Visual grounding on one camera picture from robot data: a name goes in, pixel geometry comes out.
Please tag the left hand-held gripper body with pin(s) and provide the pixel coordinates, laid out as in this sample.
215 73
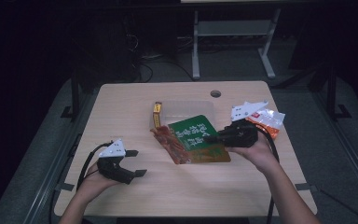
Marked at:
115 168

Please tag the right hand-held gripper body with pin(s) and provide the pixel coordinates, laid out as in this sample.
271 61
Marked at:
240 133

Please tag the green and red snack packet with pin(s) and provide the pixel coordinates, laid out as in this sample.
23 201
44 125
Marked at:
195 140

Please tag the gold snack packet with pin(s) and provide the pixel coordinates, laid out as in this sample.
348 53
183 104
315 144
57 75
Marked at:
157 113

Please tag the person's left hand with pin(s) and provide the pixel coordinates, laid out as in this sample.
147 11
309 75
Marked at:
94 183

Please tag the person's right hand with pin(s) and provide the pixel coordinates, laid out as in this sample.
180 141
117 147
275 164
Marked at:
258 154

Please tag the white and orange snack packet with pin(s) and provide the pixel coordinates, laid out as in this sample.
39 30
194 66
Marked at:
268 121

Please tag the grey tape strip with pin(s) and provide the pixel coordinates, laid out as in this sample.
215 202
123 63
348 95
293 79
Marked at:
64 187
306 187

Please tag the black metal stand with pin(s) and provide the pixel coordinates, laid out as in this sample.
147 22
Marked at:
334 93
74 96

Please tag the white metal stand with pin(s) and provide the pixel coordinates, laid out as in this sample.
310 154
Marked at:
234 28

